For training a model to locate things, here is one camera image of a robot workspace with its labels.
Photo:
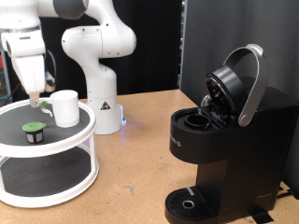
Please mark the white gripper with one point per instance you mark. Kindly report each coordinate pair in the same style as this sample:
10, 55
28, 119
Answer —
31, 73

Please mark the green reusable coffee pod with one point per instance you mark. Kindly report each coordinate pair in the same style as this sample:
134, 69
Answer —
33, 127

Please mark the black Keurig coffee machine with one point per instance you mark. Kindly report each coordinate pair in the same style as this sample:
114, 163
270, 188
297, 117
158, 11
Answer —
243, 155

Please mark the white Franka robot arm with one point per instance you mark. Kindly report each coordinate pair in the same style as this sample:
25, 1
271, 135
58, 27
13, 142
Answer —
99, 77

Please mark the white two-tier turntable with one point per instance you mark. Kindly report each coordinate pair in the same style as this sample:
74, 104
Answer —
46, 149

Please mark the black backdrop curtain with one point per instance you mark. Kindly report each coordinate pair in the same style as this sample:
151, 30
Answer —
155, 46

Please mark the black tape strip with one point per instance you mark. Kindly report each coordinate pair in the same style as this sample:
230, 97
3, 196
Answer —
261, 216

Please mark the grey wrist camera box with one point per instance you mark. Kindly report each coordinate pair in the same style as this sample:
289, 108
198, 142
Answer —
49, 84

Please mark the grey metal post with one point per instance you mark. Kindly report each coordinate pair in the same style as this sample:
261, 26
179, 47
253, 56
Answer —
7, 77

